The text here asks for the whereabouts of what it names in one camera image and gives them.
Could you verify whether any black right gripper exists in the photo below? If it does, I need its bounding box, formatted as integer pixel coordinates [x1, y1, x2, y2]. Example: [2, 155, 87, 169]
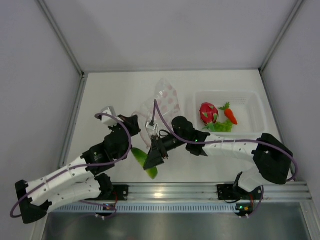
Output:
[145, 132, 189, 169]

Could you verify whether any fake watermelon slice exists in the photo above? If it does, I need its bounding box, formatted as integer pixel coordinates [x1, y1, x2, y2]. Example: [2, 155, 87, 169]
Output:
[131, 147, 158, 180]

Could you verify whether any clear zip top bag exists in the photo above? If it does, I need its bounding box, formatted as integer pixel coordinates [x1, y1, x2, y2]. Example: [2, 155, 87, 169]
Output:
[132, 78, 181, 149]

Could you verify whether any red fake food piece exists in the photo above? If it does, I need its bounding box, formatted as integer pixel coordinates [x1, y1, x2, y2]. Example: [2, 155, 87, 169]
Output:
[199, 102, 219, 131]

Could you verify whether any green fake grapes bunch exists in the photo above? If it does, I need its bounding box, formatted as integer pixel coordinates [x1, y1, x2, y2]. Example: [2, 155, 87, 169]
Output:
[202, 120, 234, 133]

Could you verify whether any orange fake carrot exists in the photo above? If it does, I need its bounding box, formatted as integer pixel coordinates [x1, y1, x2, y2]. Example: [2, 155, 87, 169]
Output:
[218, 102, 238, 125]

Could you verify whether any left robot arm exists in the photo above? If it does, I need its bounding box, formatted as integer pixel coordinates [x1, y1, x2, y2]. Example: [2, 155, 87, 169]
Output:
[14, 113, 141, 224]

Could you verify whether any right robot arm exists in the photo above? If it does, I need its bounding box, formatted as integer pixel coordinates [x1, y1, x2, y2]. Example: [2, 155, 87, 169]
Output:
[143, 116, 293, 199]

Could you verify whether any white perforated plastic basket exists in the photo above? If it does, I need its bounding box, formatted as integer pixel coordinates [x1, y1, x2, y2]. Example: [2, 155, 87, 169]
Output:
[193, 90, 268, 138]

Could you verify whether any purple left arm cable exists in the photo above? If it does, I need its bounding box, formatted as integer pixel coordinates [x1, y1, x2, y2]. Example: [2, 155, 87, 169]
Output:
[9, 112, 133, 218]

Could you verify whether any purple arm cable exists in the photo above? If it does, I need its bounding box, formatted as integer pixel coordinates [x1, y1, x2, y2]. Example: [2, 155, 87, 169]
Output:
[9, 112, 133, 218]
[152, 99, 298, 182]

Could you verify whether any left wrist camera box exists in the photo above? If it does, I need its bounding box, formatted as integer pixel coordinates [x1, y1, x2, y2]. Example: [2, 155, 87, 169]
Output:
[100, 106, 117, 127]

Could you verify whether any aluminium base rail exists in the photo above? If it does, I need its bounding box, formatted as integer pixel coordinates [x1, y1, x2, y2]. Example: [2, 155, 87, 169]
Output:
[103, 181, 312, 203]

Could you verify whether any aluminium frame post left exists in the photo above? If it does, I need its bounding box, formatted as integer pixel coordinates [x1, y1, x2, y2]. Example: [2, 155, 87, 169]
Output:
[37, 0, 87, 78]

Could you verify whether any aluminium frame post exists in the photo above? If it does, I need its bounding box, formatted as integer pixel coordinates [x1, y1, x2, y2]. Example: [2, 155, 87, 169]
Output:
[37, 0, 87, 78]
[258, 0, 306, 76]

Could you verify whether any grey slotted cable duct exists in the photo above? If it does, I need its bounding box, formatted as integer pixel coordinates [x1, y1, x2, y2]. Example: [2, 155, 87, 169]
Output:
[53, 203, 249, 214]

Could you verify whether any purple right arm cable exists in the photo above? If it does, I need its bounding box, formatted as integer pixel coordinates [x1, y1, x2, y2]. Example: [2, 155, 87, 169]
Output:
[152, 99, 298, 182]

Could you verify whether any aluminium frame post right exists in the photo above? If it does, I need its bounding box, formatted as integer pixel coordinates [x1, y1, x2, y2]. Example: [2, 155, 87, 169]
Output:
[258, 0, 306, 76]

